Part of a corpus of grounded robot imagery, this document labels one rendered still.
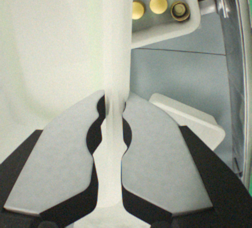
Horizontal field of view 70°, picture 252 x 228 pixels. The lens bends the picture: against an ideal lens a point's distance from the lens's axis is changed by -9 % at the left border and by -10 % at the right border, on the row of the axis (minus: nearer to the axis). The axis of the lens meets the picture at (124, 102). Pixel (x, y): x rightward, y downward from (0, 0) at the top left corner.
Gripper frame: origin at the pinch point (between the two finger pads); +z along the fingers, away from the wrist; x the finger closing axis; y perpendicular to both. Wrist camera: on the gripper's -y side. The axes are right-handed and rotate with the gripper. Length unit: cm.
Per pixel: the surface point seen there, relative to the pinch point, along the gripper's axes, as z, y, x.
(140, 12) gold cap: 29.2, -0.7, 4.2
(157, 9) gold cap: 28.7, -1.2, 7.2
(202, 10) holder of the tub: 32.6, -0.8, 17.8
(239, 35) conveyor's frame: 20.8, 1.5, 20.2
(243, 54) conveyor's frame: 20.0, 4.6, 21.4
